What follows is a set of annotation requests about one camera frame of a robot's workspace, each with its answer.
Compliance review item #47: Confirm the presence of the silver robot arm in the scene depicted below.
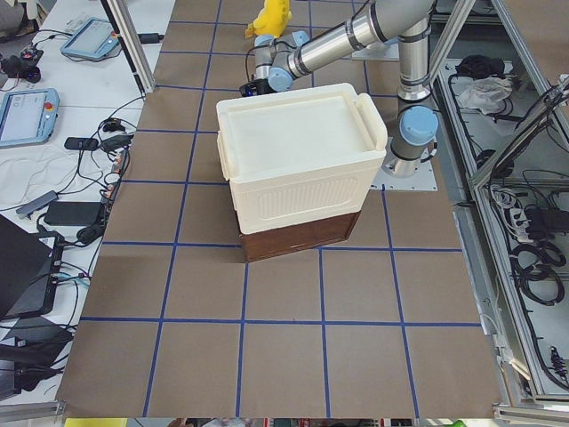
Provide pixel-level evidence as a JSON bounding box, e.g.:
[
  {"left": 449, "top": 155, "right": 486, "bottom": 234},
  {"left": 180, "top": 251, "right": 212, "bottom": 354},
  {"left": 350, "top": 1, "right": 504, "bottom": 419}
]
[{"left": 240, "top": 1, "right": 439, "bottom": 178}]

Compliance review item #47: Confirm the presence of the black power adapter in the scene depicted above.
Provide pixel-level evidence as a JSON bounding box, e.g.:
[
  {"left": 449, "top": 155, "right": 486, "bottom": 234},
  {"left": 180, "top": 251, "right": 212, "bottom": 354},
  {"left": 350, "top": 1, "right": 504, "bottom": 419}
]
[{"left": 44, "top": 201, "right": 101, "bottom": 226}]

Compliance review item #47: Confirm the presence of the dark brown wooden drawer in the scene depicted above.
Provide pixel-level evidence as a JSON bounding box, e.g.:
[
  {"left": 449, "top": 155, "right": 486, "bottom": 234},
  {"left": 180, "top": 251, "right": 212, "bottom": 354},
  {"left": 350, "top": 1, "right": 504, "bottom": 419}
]
[{"left": 238, "top": 211, "right": 361, "bottom": 262}]

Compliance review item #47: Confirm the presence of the aluminium frame post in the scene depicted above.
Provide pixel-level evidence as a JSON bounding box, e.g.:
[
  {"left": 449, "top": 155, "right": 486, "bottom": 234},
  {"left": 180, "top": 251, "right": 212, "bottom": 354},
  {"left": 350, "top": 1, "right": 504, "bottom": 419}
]
[{"left": 100, "top": 0, "right": 156, "bottom": 96}]

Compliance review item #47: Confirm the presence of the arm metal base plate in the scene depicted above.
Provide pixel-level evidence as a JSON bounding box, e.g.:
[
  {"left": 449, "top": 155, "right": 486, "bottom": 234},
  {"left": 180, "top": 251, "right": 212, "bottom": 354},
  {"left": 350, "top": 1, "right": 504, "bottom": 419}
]
[{"left": 370, "top": 146, "right": 438, "bottom": 192}]

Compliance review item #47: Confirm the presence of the blue teach pendant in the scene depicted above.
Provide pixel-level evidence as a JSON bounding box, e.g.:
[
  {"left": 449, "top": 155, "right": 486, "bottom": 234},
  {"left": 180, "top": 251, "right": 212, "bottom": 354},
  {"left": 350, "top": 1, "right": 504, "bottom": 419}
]
[
  {"left": 1, "top": 88, "right": 60, "bottom": 149},
  {"left": 60, "top": 18, "right": 119, "bottom": 61}
]

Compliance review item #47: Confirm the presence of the cream plastic storage box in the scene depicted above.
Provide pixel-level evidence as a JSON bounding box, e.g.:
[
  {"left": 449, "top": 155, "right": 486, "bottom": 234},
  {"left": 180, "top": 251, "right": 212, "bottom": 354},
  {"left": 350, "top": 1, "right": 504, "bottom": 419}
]
[{"left": 216, "top": 84, "right": 388, "bottom": 235}]

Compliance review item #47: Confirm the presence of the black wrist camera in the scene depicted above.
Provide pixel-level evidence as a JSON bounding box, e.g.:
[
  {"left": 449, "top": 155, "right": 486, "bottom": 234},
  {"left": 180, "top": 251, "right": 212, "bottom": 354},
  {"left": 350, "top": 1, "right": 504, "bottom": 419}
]
[{"left": 239, "top": 78, "right": 275, "bottom": 97}]

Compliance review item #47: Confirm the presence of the blue teach pendant near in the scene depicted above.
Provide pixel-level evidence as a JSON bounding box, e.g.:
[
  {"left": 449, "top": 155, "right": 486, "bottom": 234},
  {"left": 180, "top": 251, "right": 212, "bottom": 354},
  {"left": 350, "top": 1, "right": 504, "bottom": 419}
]
[{"left": 1, "top": 88, "right": 60, "bottom": 149}]

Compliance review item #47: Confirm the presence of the yellow plush dinosaur toy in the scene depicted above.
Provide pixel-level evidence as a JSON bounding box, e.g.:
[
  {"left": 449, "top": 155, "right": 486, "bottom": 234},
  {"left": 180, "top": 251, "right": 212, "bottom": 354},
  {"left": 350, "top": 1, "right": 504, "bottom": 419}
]
[{"left": 244, "top": 0, "right": 293, "bottom": 38}]

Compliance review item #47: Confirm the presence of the blue teach pendant far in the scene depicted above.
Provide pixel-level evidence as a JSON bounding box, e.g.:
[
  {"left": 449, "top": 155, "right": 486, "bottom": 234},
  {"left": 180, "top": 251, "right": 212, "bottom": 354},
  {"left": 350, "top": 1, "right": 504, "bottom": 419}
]
[{"left": 60, "top": 18, "right": 119, "bottom": 61}]

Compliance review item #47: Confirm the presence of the white crumpled cloth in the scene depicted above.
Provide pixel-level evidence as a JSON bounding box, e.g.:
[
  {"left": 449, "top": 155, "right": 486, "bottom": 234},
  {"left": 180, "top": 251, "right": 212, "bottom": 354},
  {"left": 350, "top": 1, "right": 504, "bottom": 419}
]
[{"left": 457, "top": 77, "right": 513, "bottom": 115}]

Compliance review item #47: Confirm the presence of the black laptop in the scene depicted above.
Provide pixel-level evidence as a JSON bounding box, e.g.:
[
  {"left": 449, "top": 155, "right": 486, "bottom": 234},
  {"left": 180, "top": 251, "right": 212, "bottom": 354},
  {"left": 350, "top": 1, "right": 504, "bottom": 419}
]
[{"left": 1, "top": 217, "right": 63, "bottom": 321}]

